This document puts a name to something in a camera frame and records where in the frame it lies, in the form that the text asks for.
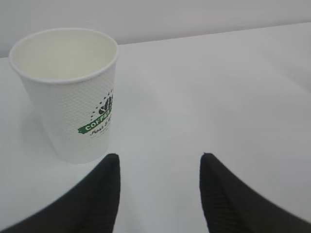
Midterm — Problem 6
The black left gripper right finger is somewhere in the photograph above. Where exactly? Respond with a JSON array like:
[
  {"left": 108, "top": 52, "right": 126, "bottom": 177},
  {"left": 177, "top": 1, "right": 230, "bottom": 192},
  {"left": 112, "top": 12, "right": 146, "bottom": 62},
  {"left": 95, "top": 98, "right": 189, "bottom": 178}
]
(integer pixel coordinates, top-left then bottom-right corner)
[{"left": 199, "top": 153, "right": 311, "bottom": 233}]

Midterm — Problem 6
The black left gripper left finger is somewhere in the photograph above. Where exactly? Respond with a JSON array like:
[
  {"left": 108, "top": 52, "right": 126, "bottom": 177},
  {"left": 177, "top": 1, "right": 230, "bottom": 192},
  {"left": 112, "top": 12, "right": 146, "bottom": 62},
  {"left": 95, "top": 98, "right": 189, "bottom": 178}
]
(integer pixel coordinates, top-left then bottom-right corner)
[{"left": 3, "top": 154, "right": 121, "bottom": 233}]

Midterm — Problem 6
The white paper coffee cup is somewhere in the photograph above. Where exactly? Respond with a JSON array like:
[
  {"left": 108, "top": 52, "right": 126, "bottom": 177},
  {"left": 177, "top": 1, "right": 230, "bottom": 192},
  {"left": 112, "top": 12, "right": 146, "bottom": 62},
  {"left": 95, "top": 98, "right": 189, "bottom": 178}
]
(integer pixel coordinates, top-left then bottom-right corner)
[{"left": 8, "top": 28, "right": 119, "bottom": 164}]

